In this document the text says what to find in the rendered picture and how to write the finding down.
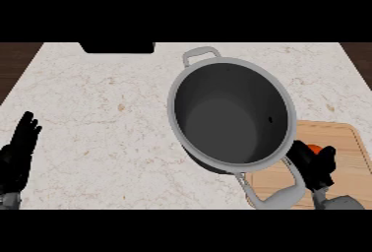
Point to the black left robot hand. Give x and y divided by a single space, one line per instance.
18 154

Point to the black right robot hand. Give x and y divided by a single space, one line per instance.
315 164

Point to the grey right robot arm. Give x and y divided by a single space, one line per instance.
337 201

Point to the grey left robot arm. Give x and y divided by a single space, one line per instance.
9 201

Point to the orange squash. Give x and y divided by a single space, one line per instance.
315 148

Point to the wooden cutting board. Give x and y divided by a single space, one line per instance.
338 154

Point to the grey metal pot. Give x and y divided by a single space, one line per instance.
232 114

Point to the black appliance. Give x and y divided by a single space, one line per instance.
117 47

